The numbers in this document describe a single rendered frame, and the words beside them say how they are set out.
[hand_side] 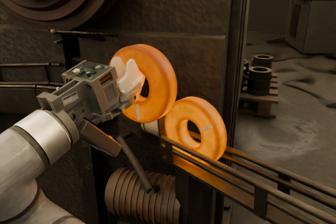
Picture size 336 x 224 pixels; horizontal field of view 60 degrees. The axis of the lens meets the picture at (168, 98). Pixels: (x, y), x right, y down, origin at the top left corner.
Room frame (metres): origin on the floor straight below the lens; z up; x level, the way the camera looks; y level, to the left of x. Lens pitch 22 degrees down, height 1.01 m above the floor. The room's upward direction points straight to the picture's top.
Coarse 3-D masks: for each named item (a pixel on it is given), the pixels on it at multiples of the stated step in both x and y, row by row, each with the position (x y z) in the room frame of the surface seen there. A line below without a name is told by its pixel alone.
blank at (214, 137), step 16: (192, 96) 0.59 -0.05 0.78; (176, 112) 0.58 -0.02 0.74; (192, 112) 0.55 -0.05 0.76; (208, 112) 0.53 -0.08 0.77; (176, 128) 0.58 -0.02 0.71; (208, 128) 0.52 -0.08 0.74; (224, 128) 0.53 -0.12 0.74; (192, 144) 0.57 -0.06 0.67; (208, 144) 0.52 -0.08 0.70; (224, 144) 0.52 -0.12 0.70
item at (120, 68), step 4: (116, 56) 0.52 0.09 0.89; (112, 60) 0.51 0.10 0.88; (116, 60) 0.52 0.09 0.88; (120, 60) 0.53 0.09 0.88; (112, 64) 0.51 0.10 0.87; (116, 64) 0.52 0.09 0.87; (120, 64) 0.53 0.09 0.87; (116, 68) 0.52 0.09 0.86; (120, 68) 0.53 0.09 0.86; (124, 68) 0.53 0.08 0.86; (120, 72) 0.52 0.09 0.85; (124, 72) 0.53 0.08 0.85; (120, 76) 0.52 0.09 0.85; (116, 80) 0.51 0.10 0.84
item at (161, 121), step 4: (164, 116) 0.62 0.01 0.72; (160, 120) 0.61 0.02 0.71; (164, 120) 0.62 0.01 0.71; (160, 124) 0.61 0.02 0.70; (164, 124) 0.62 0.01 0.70; (160, 128) 0.61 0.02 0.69; (164, 128) 0.62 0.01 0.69; (160, 132) 0.61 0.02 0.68; (164, 132) 0.62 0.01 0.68; (160, 140) 0.61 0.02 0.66; (160, 144) 0.60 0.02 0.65; (160, 148) 0.60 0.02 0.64; (160, 152) 0.60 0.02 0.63; (164, 152) 0.61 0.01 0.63; (160, 156) 0.60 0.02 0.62
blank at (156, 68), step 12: (132, 48) 0.54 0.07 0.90; (144, 48) 0.53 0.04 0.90; (144, 60) 0.52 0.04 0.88; (156, 60) 0.51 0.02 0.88; (144, 72) 0.52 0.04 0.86; (156, 72) 0.51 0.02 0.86; (168, 72) 0.51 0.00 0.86; (156, 84) 0.51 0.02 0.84; (168, 84) 0.50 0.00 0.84; (156, 96) 0.51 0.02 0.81; (168, 96) 0.49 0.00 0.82; (132, 108) 0.54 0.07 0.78; (144, 108) 0.52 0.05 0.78; (156, 108) 0.50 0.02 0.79; (168, 108) 0.51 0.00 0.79; (144, 120) 0.52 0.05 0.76
